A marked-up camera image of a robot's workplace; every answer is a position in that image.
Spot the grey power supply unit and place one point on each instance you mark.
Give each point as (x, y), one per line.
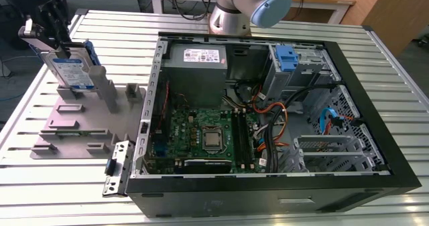
(194, 83)

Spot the grey optical drive cage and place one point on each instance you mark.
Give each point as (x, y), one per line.
(301, 80)

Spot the CPU socket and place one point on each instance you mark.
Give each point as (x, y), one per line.
(211, 151)

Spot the black open PC case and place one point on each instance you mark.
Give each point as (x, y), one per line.
(234, 198)

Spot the black office chair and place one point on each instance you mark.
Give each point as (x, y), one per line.
(11, 35)

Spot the metal disk bay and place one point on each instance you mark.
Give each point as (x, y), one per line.
(334, 155)

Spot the black graphics card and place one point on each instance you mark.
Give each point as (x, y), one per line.
(207, 164)

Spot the hard disk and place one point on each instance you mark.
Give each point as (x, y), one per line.
(75, 70)

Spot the black RAM slot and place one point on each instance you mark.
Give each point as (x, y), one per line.
(238, 138)
(246, 138)

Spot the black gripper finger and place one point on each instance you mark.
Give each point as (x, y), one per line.
(58, 30)

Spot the blue drive cage latch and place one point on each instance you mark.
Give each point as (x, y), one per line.
(286, 60)

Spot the wooden cabinet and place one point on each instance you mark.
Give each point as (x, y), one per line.
(396, 15)

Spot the metal expansion slot bracket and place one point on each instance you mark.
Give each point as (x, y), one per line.
(119, 160)

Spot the green RAM stick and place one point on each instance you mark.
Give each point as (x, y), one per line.
(68, 134)

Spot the green motherboard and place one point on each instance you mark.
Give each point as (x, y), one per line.
(182, 135)

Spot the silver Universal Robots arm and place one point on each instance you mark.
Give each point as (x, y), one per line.
(227, 17)

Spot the grey parts rack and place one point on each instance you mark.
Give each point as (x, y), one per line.
(90, 125)

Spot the silver CPU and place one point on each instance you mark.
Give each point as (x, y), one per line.
(211, 139)

